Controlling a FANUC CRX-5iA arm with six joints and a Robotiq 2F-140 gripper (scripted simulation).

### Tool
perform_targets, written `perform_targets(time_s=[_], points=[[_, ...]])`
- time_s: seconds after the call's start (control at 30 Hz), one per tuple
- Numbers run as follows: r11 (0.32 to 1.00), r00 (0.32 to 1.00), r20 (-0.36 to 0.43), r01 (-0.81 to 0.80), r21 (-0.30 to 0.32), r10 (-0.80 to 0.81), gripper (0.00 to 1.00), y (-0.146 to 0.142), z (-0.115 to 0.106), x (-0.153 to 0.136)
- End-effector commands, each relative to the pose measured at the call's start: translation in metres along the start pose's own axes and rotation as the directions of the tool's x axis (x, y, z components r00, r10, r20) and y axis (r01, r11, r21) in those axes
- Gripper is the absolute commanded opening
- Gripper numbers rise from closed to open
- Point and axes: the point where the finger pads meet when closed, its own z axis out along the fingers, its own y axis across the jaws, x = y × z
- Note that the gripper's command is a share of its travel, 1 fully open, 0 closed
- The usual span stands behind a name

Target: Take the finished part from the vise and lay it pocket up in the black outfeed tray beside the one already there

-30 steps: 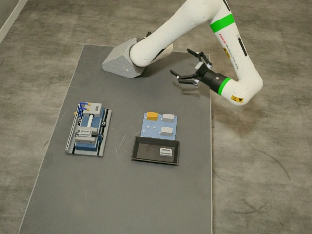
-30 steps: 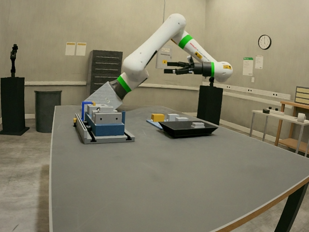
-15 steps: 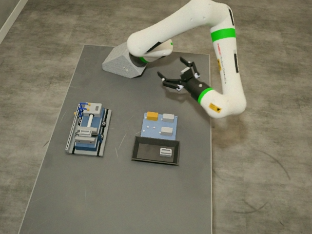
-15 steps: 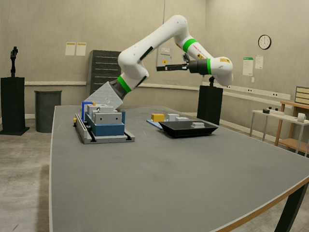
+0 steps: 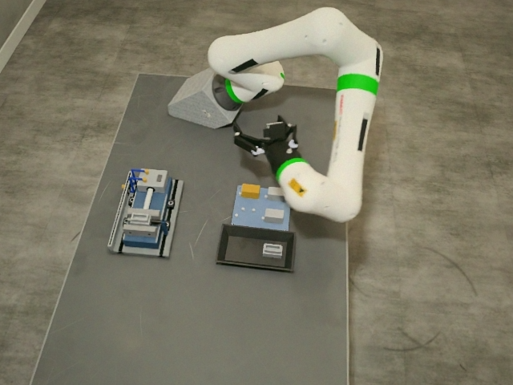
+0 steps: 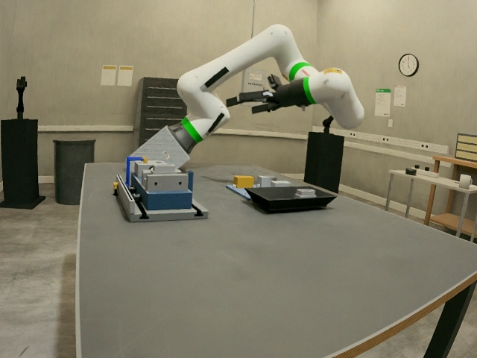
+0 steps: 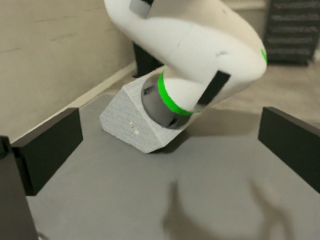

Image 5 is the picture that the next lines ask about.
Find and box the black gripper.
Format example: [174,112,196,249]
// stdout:
[232,115,297,163]

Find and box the yellow-orange block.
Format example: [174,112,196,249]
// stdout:
[241,184,260,199]

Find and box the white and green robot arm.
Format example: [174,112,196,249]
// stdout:
[208,8,382,223]

